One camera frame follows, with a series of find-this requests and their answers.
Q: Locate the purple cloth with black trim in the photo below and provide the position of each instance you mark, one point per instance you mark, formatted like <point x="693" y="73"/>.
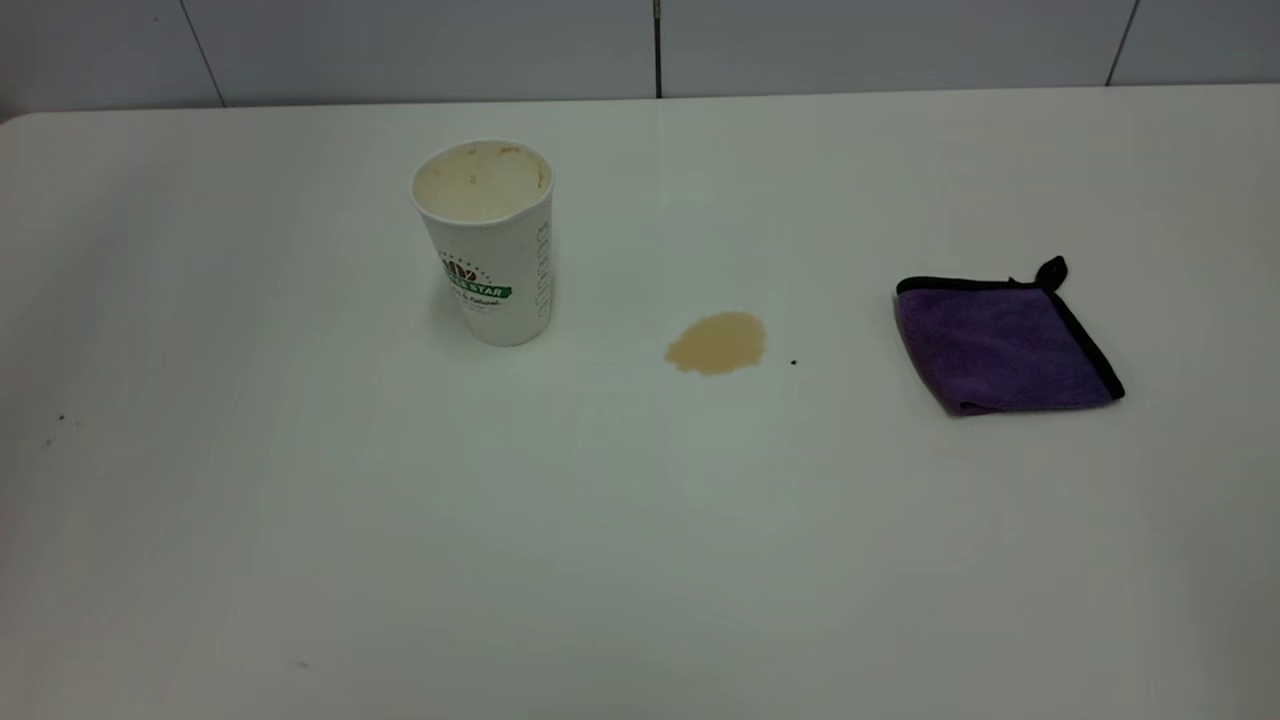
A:
<point x="1000" y="350"/>

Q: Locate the brown coffee spill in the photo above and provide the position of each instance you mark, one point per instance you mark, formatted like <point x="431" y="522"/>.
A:
<point x="716" y="344"/>

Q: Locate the white paper coffee cup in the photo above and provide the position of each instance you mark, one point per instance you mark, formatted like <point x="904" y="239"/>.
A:
<point x="490" y="250"/>

